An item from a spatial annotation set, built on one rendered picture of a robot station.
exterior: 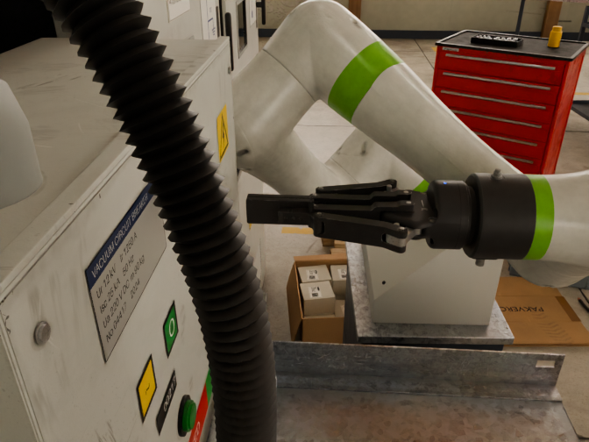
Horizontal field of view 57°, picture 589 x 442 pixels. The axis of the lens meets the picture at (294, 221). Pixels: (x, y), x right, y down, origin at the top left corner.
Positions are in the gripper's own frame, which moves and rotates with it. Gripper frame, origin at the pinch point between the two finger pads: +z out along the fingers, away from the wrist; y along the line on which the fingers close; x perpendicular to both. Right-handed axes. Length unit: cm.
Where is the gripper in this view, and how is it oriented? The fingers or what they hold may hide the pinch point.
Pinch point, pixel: (278, 209)
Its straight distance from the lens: 59.6
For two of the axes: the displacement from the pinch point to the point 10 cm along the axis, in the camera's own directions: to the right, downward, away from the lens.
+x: 0.0, -8.7, -4.8
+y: 0.7, -4.8, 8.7
